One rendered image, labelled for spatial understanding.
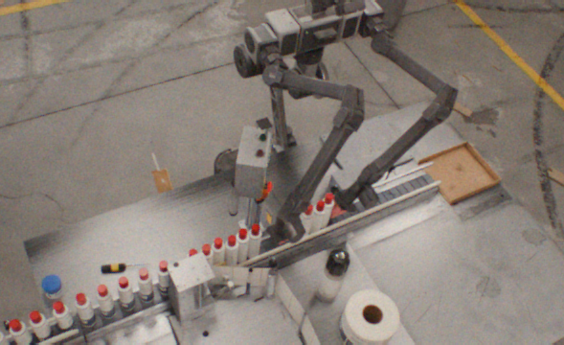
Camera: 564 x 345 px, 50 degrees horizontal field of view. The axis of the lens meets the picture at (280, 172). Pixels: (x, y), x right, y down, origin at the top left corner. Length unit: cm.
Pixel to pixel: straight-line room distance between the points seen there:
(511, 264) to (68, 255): 188
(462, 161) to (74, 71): 272
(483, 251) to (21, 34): 352
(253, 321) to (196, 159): 173
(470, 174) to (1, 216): 258
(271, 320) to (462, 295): 82
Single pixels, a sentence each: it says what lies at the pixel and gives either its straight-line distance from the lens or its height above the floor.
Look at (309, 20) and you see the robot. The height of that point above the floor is 153.
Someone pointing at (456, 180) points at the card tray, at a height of 83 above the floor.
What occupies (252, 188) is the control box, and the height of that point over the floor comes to 135.
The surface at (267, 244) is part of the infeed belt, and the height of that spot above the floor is 88.
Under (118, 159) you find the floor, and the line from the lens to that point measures 389.
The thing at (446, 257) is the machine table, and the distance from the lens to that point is 272.
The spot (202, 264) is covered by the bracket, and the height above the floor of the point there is 114.
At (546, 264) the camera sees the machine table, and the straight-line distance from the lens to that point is 291.
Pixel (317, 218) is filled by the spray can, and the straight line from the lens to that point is 244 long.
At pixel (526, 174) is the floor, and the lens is 436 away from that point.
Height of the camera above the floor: 303
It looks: 52 degrees down
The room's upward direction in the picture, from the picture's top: 10 degrees clockwise
